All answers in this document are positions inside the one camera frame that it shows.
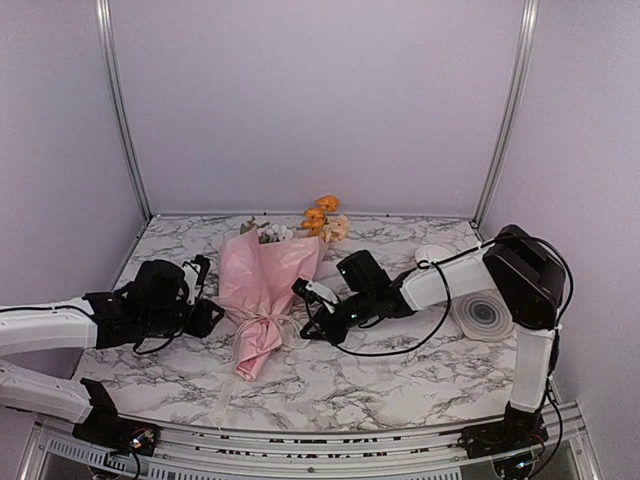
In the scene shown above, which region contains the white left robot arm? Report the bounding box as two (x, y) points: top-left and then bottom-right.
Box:
(1, 255), (225, 445)

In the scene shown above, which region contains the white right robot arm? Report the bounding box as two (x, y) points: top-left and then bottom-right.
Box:
(292, 224), (574, 448)

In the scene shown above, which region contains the aluminium front rail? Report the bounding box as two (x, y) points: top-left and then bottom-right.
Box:
(17, 403), (603, 479)

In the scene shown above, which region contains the cream ribbon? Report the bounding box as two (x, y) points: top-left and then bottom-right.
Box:
(208, 310), (309, 429)

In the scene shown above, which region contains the orange bowl white inside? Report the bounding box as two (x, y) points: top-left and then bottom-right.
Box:
(414, 244), (452, 264)

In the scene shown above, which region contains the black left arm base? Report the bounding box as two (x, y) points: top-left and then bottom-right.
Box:
(72, 379), (160, 456)

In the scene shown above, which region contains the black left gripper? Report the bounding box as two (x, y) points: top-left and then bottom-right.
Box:
(142, 297), (224, 338)

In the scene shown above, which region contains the grey swirl ceramic plate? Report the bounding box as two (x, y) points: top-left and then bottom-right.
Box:
(451, 290), (514, 342)

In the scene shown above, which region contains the aluminium frame left post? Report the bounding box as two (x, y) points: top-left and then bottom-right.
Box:
(95, 0), (153, 223)

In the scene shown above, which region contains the peach flower long green stem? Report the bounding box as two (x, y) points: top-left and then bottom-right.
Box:
(319, 215), (352, 244)

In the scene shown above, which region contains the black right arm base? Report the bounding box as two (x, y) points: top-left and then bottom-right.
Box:
(457, 402), (549, 459)

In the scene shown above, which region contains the aluminium frame right post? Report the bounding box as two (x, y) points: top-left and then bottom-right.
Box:
(472, 0), (540, 229)

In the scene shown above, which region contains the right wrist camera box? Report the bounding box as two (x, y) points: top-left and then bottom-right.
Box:
(337, 250), (391, 295)

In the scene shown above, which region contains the pink wrapping paper sheet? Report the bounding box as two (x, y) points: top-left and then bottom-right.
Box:
(214, 232), (329, 382)

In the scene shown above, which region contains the orange flower stem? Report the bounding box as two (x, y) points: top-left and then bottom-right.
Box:
(300, 195), (340, 236)

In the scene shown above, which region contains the aluminium frame post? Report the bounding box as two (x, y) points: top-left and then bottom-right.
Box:
(472, 0), (540, 229)
(95, 0), (153, 223)

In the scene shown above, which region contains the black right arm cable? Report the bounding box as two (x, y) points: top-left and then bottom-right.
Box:
(292, 234), (574, 357)

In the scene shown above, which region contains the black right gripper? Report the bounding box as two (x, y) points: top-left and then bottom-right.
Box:
(300, 288), (375, 346)

